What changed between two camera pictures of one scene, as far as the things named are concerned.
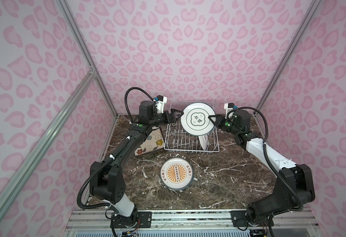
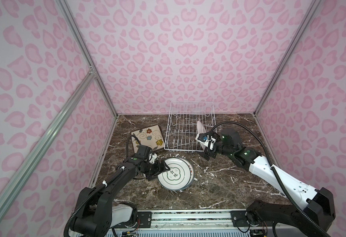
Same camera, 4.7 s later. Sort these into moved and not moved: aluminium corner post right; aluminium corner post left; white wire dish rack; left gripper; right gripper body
Moved: right gripper body; left gripper
Not moved: aluminium corner post right; aluminium corner post left; white wire dish rack
